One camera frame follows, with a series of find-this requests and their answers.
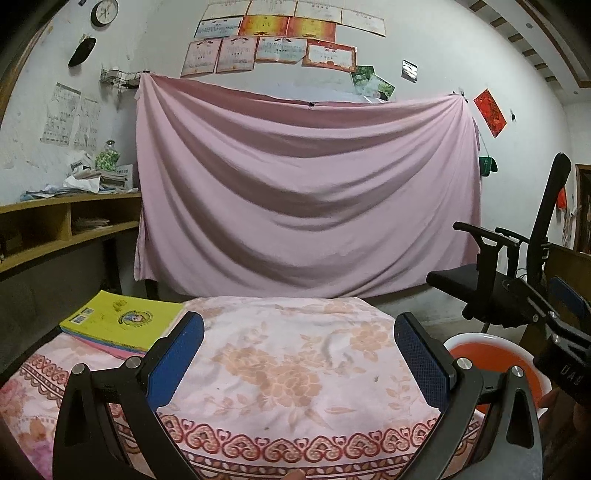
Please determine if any orange basin with white rim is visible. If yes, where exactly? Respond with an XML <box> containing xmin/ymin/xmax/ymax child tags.
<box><xmin>443</xmin><ymin>333</ymin><xmax>552</xmax><ymax>418</ymax></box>

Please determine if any round wall clock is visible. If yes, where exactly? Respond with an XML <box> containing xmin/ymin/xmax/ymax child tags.
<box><xmin>90</xmin><ymin>0</ymin><xmax>119</xmax><ymax>27</ymax></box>

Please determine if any glass jar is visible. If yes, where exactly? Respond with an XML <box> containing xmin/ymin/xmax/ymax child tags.
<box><xmin>95</xmin><ymin>141</ymin><xmax>121</xmax><ymax>171</ymax></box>

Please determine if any yellow book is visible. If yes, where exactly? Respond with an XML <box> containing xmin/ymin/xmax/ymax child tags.
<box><xmin>60</xmin><ymin>291</ymin><xmax>185</xmax><ymax>352</ymax></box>

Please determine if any printed wall sheet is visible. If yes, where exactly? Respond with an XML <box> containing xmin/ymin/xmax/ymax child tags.
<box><xmin>41</xmin><ymin>83</ymin><xmax>81</xmax><ymax>146</ymax></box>
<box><xmin>74</xmin><ymin>98</ymin><xmax>101</xmax><ymax>148</ymax></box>

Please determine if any person's right hand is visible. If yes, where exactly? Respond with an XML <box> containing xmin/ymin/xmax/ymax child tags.
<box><xmin>538</xmin><ymin>388</ymin><xmax>566</xmax><ymax>428</ymax></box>

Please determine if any group of wall certificates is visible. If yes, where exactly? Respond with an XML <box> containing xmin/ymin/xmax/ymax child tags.
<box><xmin>180</xmin><ymin>0</ymin><xmax>386</xmax><ymax>77</ymax></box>

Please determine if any pile of papers and boxes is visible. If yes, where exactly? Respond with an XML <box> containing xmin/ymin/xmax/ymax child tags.
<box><xmin>21</xmin><ymin>152</ymin><xmax>139</xmax><ymax>201</ymax></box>

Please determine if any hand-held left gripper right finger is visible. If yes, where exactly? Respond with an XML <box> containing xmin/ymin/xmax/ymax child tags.
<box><xmin>394</xmin><ymin>312</ymin><xmax>543</xmax><ymax>480</ymax></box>

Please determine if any pink hanging sheet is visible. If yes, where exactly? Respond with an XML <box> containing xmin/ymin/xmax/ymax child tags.
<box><xmin>134</xmin><ymin>73</ymin><xmax>483</xmax><ymax>298</ymax></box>

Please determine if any stack of shelf papers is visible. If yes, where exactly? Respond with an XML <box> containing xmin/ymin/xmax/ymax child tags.
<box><xmin>71</xmin><ymin>217</ymin><xmax>112</xmax><ymax>232</ymax></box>

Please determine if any wooden door frame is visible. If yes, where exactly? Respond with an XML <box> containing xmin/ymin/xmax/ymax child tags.
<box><xmin>574</xmin><ymin>164</ymin><xmax>591</xmax><ymax>254</ymax></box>

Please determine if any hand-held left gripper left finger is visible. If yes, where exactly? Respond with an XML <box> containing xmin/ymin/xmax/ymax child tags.
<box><xmin>53</xmin><ymin>311</ymin><xmax>205</xmax><ymax>480</ymax></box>

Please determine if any black office chair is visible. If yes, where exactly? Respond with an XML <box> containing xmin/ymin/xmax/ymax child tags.
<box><xmin>427</xmin><ymin>152</ymin><xmax>573</xmax><ymax>333</ymax></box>

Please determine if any floral pink blanket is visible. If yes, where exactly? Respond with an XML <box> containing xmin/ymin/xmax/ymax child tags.
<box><xmin>0</xmin><ymin>295</ymin><xmax>485</xmax><ymax>480</ymax></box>

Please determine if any black cap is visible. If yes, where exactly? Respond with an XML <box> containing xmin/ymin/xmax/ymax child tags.
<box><xmin>68</xmin><ymin>38</ymin><xmax>97</xmax><ymax>68</ymax></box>

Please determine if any wooden shelf desk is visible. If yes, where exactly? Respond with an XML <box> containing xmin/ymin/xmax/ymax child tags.
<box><xmin>0</xmin><ymin>191</ymin><xmax>158</xmax><ymax>296</ymax></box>

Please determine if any red wall poster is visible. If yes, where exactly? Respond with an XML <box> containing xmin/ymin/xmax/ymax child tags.
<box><xmin>474</xmin><ymin>89</ymin><xmax>507</xmax><ymax>138</ymax></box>

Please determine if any wire wall rack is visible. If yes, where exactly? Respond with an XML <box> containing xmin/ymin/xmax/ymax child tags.
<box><xmin>100</xmin><ymin>68</ymin><xmax>141</xmax><ymax>89</ymax></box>

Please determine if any wooden cabinet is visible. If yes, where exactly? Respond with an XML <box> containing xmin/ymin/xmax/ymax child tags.
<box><xmin>517</xmin><ymin>242</ymin><xmax>591</xmax><ymax>462</ymax></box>

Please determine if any pink book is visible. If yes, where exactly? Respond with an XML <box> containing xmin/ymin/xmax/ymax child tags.
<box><xmin>85</xmin><ymin>337</ymin><xmax>149</xmax><ymax>361</ymax></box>

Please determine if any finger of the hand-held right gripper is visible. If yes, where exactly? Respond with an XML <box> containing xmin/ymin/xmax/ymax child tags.
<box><xmin>505</xmin><ymin>278</ymin><xmax>567</xmax><ymax>334</ymax></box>
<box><xmin>549</xmin><ymin>276</ymin><xmax>591</xmax><ymax>325</ymax></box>

